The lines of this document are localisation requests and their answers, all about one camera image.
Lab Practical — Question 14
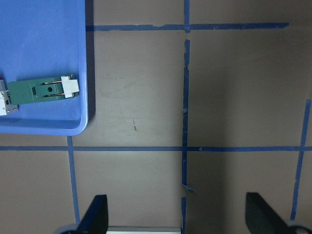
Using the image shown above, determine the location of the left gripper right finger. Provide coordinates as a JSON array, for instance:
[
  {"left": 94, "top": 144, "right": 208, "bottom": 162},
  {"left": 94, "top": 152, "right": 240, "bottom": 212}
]
[{"left": 245, "top": 192, "right": 295, "bottom": 234}]

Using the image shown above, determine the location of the green terminal block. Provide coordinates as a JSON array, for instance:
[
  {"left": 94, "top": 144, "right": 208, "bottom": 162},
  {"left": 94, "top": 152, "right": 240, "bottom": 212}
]
[{"left": 7, "top": 74, "right": 79, "bottom": 105}]

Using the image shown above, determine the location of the blue plastic tray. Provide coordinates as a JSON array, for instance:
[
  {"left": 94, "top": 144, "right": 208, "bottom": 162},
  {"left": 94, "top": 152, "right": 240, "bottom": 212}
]
[{"left": 0, "top": 0, "right": 88, "bottom": 136}]

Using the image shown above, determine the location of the white circuit breaker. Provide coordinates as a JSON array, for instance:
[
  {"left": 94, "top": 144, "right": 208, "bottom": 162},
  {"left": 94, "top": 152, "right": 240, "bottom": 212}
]
[{"left": 0, "top": 79, "right": 18, "bottom": 116}]

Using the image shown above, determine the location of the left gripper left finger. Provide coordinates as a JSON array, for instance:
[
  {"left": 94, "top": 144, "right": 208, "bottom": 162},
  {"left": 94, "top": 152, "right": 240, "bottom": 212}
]
[{"left": 76, "top": 195, "right": 108, "bottom": 234}]

